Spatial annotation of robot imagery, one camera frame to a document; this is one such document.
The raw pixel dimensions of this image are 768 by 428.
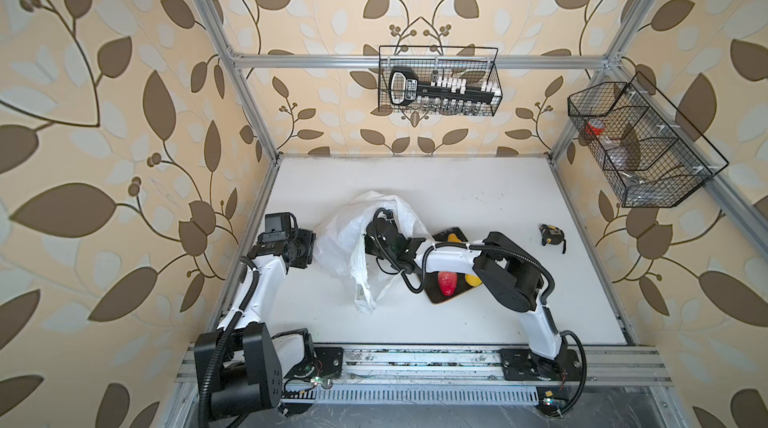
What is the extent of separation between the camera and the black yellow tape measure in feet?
3.14

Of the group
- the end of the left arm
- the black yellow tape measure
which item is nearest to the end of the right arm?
the end of the left arm

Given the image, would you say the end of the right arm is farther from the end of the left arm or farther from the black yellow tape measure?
the black yellow tape measure
